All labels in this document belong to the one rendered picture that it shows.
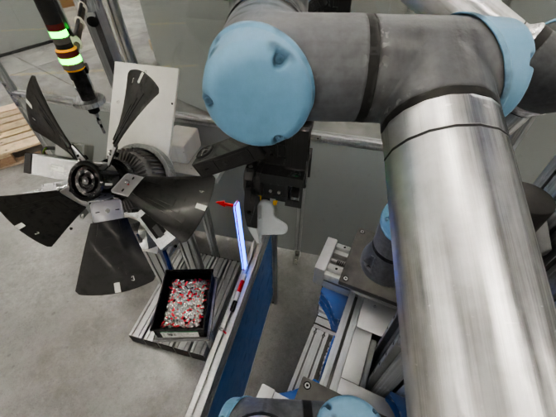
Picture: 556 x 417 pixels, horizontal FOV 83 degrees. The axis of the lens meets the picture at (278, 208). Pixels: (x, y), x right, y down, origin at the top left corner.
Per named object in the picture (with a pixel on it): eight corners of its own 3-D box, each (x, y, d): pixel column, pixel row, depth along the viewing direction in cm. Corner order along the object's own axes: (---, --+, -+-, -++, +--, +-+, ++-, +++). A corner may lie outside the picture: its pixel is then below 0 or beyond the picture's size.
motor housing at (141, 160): (113, 204, 122) (87, 208, 109) (119, 146, 119) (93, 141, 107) (167, 215, 118) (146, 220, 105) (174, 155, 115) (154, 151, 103)
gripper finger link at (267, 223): (283, 260, 48) (288, 208, 43) (246, 251, 49) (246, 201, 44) (287, 247, 51) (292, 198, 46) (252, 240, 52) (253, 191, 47)
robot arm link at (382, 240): (365, 248, 85) (376, 215, 75) (384, 218, 93) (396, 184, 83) (409, 270, 80) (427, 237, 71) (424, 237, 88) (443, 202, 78)
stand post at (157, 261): (180, 310, 193) (130, 207, 127) (194, 313, 192) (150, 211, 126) (176, 317, 190) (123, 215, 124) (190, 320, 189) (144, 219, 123)
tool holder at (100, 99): (76, 95, 79) (56, 55, 72) (106, 90, 81) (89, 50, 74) (74, 112, 74) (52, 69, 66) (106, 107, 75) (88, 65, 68)
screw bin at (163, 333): (170, 280, 116) (165, 269, 111) (216, 279, 116) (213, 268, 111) (155, 339, 101) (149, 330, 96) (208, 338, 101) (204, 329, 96)
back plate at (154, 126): (71, 233, 129) (69, 234, 127) (85, 59, 120) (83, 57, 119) (191, 261, 120) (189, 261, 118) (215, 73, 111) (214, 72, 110)
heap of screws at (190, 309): (172, 283, 114) (170, 276, 111) (211, 282, 115) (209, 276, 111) (160, 335, 101) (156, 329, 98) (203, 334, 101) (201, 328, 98)
